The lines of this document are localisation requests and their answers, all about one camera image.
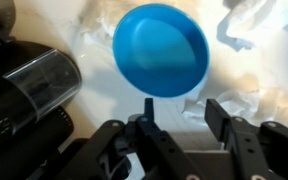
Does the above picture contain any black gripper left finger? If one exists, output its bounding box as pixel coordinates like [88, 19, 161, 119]
[54, 97, 199, 180]

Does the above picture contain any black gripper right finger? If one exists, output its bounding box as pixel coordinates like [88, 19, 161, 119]
[203, 98, 288, 180]

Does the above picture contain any light blue bowl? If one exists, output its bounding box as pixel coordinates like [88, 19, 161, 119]
[112, 2, 211, 99]

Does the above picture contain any white crumpled plastic sheet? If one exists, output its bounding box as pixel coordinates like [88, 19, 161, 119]
[73, 0, 288, 138]

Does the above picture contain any black coffee machine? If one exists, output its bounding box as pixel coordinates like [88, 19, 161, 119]
[0, 0, 84, 180]

